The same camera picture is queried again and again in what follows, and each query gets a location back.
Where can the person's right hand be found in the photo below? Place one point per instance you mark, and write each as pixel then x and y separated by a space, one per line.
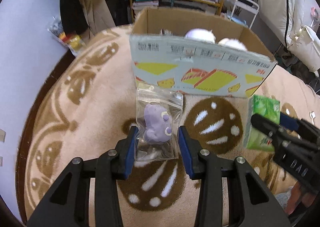
pixel 298 197

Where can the white purple character plush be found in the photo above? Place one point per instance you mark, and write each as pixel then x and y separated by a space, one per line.
pixel 201 35

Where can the white rolling cart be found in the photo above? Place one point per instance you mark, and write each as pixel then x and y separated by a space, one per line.
pixel 248 6

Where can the zip bag with purple toy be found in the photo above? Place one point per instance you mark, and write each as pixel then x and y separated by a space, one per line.
pixel 158 115

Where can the plastic bag of toys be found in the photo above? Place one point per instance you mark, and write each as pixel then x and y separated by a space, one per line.
pixel 72 41

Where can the white fluffy chick plush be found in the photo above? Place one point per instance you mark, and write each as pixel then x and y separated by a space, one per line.
pixel 232 43

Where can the green tissue pack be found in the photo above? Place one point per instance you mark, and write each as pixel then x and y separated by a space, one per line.
pixel 263 114

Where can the open cardboard box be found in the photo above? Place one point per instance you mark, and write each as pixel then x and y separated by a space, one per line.
pixel 162 56

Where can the beige trench coat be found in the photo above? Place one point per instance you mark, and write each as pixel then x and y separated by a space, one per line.
pixel 97 17

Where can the cream upright mattress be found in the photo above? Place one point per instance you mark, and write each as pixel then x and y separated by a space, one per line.
pixel 295 23

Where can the white wall socket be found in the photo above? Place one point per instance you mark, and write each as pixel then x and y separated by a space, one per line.
pixel 2 135

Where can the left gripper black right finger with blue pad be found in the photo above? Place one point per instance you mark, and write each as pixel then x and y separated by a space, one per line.
pixel 250 202

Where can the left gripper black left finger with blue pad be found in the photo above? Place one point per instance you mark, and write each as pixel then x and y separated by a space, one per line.
pixel 66 203

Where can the stack of books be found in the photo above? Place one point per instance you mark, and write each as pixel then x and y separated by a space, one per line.
pixel 139 6

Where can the beige brown patterned blanket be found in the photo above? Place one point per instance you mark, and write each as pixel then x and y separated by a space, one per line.
pixel 92 106

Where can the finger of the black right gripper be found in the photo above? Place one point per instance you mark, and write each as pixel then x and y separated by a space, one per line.
pixel 298 131

